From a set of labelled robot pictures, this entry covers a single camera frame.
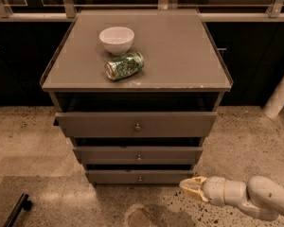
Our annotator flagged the grey top drawer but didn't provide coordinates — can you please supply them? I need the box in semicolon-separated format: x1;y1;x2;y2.
55;112;217;138

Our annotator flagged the grey bottom drawer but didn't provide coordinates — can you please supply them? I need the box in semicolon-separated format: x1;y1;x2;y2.
85;170;193;184

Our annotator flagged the grey drawer cabinet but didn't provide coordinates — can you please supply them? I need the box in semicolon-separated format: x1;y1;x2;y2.
41;9;233;172

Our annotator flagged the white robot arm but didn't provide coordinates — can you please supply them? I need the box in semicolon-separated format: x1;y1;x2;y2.
180;76;284;221

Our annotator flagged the green soda can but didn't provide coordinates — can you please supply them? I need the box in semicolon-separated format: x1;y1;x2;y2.
104;52;144;81

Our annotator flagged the grey middle drawer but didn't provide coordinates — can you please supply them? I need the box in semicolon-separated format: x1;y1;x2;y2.
73;147;203;165

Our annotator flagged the grey drawer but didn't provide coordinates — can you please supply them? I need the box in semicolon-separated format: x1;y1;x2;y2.
55;112;217;138
85;170;193;184
73;147;203;165

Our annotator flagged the black bar handle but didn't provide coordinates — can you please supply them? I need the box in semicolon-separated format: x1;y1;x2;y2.
3;194;32;227

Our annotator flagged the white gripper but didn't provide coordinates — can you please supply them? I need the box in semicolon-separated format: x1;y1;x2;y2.
179;176;225;206

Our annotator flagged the white ceramic bowl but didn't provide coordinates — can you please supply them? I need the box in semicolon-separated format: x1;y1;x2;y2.
99;26;134;55

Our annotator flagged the metal window railing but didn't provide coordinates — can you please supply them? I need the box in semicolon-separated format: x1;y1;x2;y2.
0;0;284;23

